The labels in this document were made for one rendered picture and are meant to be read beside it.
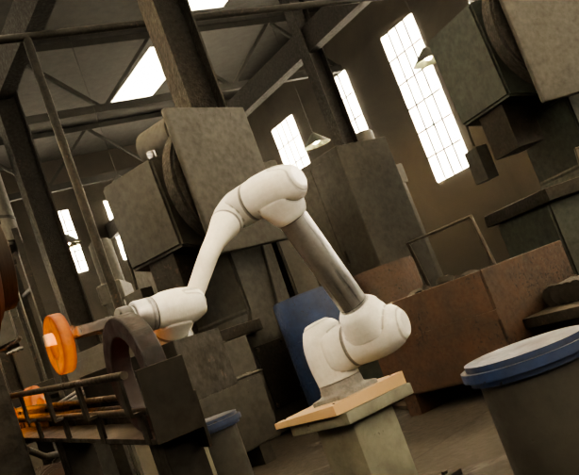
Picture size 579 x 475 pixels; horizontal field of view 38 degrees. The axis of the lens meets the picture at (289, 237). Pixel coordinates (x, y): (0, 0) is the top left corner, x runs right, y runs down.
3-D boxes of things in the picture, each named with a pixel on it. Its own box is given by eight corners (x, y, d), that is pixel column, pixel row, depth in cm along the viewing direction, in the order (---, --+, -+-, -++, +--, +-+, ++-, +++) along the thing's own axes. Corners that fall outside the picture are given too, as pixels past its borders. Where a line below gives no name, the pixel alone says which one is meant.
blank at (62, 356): (54, 312, 203) (67, 309, 205) (38, 318, 216) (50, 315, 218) (69, 374, 202) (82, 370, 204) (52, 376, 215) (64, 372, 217)
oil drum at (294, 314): (344, 423, 531) (296, 292, 540) (300, 431, 580) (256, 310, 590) (413, 392, 562) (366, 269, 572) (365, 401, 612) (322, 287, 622)
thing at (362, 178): (407, 366, 778) (332, 168, 800) (469, 349, 715) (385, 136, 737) (359, 387, 740) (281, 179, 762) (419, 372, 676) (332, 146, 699)
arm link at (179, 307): (163, 310, 218) (158, 348, 225) (215, 296, 226) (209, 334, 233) (145, 286, 225) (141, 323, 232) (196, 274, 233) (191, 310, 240)
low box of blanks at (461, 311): (607, 349, 437) (559, 232, 444) (529, 393, 391) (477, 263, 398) (477, 379, 508) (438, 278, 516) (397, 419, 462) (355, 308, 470)
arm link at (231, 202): (201, 215, 267) (233, 197, 261) (218, 189, 282) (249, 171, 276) (224, 246, 271) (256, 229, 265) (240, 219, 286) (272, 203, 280)
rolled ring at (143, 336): (109, 318, 135) (90, 323, 133) (150, 303, 119) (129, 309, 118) (144, 427, 134) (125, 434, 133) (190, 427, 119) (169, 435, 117)
